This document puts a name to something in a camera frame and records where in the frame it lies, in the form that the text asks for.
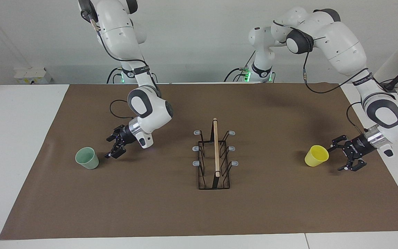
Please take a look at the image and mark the pale green plastic cup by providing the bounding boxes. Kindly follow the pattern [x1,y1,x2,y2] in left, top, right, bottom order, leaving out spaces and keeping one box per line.
[75,147,100,170]

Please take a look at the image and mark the brown table mat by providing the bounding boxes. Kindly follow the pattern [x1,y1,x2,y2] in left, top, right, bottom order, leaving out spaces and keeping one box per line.
[0,82,398,241]

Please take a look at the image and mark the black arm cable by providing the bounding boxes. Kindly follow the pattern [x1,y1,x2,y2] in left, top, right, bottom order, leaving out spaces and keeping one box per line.
[272,20,372,135]
[81,10,158,120]

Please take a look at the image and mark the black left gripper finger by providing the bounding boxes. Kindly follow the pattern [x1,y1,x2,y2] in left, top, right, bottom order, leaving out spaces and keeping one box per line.
[327,135,350,153]
[337,155,367,173]

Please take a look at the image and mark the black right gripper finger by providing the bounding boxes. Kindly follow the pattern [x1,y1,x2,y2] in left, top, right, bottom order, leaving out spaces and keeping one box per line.
[104,140,127,160]
[106,125,125,142]

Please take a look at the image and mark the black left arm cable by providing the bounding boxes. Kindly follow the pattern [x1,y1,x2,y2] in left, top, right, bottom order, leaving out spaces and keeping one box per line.
[272,20,372,135]

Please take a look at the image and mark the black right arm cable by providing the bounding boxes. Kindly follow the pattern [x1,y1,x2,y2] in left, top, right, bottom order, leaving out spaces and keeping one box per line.
[81,10,158,120]

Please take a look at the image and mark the black base cables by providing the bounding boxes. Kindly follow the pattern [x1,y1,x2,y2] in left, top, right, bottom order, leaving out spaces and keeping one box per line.
[106,67,123,84]
[224,51,256,83]

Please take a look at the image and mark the white power strip box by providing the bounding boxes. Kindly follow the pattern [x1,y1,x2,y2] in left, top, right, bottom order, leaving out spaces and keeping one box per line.
[14,67,53,84]

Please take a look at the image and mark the black wire cup rack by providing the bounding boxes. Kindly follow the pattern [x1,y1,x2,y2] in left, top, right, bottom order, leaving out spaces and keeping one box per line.
[192,118,239,190]

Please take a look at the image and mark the yellow plastic cup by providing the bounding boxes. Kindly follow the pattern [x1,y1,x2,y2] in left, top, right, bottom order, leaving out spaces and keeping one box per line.
[305,145,330,167]

